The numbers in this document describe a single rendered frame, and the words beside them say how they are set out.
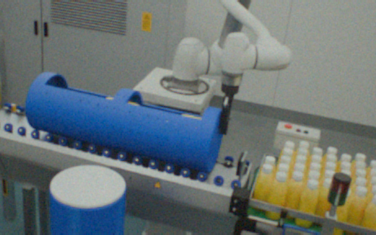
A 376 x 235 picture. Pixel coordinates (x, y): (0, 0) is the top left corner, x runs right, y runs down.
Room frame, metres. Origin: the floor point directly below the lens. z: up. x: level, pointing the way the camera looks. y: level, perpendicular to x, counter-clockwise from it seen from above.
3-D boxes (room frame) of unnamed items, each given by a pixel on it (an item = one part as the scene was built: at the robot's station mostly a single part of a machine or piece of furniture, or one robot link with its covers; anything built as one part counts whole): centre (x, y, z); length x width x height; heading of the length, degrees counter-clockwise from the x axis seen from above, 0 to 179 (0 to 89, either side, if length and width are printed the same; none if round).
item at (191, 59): (2.61, 0.01, 1.22); 0.18 x 0.16 x 0.22; 102
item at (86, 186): (1.51, 0.34, 1.03); 0.28 x 0.28 x 0.01
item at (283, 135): (2.06, -0.54, 1.05); 0.20 x 0.10 x 0.10; 75
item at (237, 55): (1.88, -0.18, 1.50); 0.13 x 0.11 x 0.16; 101
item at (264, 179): (1.68, -0.35, 0.99); 0.07 x 0.07 x 0.19
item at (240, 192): (1.63, -0.26, 0.95); 0.10 x 0.07 x 0.10; 165
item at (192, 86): (2.61, 0.05, 1.08); 0.22 x 0.18 x 0.06; 84
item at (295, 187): (1.65, -0.47, 0.99); 0.07 x 0.07 x 0.19
